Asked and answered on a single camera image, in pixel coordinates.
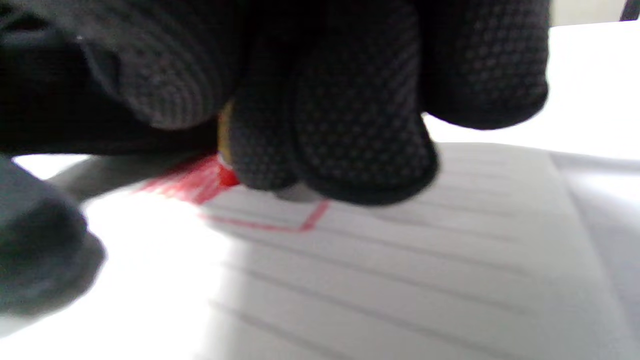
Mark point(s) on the person's left hand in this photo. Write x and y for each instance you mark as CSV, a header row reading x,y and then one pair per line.
x,y
45,240

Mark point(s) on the person's right hand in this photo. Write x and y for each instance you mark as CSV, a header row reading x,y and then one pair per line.
x,y
350,90

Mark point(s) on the white lined paper sheet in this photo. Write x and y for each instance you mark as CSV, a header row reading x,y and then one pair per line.
x,y
390,270

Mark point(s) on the beige door panel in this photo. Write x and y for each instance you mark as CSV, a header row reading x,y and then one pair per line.
x,y
585,11

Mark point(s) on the black door frame post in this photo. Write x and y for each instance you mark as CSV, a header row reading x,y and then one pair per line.
x,y
631,9

